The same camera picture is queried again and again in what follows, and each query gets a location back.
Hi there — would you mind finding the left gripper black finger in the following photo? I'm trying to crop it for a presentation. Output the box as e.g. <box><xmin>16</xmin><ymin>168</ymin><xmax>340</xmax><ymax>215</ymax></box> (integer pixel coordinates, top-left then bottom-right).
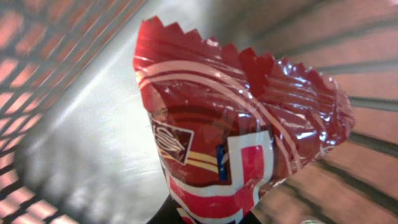
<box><xmin>146</xmin><ymin>194</ymin><xmax>262</xmax><ymax>224</ymax></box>

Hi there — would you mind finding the red chocolate bar wrapper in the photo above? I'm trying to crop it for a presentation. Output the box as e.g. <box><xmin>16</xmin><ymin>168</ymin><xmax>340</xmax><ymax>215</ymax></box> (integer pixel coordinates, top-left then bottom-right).
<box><xmin>133</xmin><ymin>17</ymin><xmax>355</xmax><ymax>223</ymax></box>

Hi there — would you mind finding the grey plastic mesh basket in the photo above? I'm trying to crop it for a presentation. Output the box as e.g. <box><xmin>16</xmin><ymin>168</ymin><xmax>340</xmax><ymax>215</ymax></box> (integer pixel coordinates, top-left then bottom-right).
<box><xmin>1</xmin><ymin>1</ymin><xmax>397</xmax><ymax>223</ymax></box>

